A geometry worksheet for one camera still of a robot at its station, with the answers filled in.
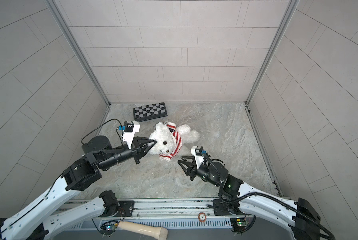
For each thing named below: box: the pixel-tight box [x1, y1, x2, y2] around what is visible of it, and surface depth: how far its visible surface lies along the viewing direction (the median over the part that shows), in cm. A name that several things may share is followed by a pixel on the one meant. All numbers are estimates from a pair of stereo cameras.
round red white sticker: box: [198, 212, 207, 222], surface depth 71 cm
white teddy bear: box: [148, 122, 200, 155], surface depth 57 cm
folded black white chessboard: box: [132, 102, 168, 123], surface depth 110 cm
